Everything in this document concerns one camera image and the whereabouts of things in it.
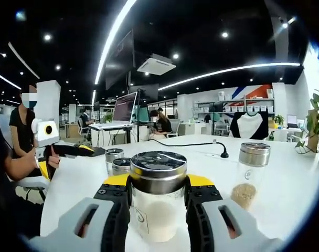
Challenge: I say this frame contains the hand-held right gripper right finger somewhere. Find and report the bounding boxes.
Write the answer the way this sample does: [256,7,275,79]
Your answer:
[185,173,285,252]

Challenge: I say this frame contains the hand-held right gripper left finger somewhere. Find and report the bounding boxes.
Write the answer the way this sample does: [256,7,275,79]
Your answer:
[28,174,131,252]

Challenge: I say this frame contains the seasoning bottle brown granules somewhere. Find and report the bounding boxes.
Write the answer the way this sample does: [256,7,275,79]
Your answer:
[230,142,271,212]

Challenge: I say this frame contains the seasoning bottle white contents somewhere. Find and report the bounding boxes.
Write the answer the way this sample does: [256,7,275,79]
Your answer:
[130,151,188,243]
[104,148,125,177]
[111,157,132,177]

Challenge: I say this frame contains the person's left hand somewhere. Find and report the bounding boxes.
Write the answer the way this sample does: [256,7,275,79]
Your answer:
[24,148,61,175]

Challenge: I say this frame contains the white standing desk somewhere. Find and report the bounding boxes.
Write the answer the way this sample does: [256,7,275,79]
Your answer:
[88,124,135,148]

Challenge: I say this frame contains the white office chair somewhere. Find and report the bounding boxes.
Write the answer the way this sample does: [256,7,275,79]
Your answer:
[15,175,50,204]

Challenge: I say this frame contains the silver open laptop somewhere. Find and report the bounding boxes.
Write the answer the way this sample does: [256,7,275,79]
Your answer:
[88,91,139,130]

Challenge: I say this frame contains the small hanging black monitor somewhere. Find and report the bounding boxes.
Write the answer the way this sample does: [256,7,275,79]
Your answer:
[137,83,160,102]

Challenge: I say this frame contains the large hanging black monitor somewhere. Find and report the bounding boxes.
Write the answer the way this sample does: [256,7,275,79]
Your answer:
[104,28,135,90]

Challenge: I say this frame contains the chair with black white shirt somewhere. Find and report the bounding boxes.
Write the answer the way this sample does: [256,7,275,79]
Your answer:
[229,111,270,140]

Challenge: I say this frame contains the curved ceiling light strip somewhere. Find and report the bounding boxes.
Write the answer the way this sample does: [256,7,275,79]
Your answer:
[94,0,138,85]
[158,62,301,91]

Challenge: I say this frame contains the white ceiling air conditioner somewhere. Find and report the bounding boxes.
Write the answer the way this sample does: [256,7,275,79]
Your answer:
[136,53,177,74]

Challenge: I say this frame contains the shelf with white bins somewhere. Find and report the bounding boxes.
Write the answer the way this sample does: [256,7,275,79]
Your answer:
[193,88,275,124]

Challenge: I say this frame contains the small computer screen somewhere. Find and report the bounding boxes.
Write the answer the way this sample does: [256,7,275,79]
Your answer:
[286,114,298,129]

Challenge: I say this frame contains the brown wooden board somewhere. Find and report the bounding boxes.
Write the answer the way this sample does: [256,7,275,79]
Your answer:
[306,109,319,153]

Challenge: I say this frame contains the black table cable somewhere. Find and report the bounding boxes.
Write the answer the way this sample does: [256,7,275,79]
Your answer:
[148,138,230,159]

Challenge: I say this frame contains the wire geometric holder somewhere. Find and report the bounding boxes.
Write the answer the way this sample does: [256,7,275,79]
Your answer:
[294,141,319,155]

